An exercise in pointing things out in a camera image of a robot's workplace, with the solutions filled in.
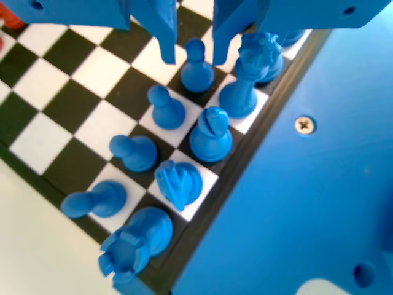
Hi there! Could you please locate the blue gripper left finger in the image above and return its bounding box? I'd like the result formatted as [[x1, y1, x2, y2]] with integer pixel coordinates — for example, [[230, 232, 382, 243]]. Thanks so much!
[[6, 0, 179, 65]]

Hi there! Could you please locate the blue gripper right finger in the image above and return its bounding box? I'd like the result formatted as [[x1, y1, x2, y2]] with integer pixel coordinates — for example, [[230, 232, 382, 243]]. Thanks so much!
[[212, 0, 393, 66]]

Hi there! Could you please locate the blue chess pawn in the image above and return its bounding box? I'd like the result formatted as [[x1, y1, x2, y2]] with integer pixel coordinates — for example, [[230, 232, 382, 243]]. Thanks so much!
[[147, 85, 186, 130], [60, 180, 127, 219], [180, 38, 216, 93], [109, 135, 158, 173]]

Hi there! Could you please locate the blue chess queen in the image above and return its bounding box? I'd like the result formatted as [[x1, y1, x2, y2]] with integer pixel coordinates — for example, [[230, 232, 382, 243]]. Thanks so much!
[[219, 32, 277, 119]]

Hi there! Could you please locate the blue chess knight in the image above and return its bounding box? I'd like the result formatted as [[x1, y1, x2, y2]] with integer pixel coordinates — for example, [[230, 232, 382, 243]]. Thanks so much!
[[155, 159, 203, 212]]

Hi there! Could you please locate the blue chess rook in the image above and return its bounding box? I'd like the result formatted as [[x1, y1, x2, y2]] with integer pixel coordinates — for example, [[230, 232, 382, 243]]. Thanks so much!
[[98, 206, 174, 293]]

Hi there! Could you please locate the black and white chessboard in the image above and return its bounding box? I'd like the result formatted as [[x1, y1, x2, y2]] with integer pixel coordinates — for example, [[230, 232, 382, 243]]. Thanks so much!
[[0, 0, 331, 295]]

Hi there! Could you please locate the silver screw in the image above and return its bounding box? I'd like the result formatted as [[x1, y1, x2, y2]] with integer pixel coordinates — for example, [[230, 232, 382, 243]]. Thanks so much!
[[294, 116, 317, 134]]

